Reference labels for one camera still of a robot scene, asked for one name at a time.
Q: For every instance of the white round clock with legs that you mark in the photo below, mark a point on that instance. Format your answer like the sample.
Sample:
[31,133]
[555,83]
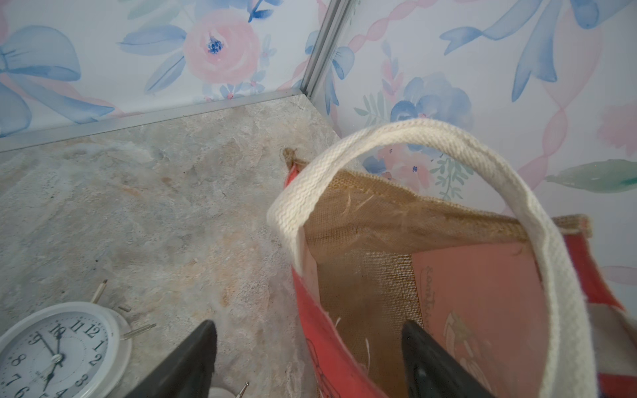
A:
[75,349]

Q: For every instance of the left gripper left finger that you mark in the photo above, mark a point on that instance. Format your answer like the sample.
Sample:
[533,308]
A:
[187,371]

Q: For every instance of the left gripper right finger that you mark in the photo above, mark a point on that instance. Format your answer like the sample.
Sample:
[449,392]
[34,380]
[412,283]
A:
[429,369]

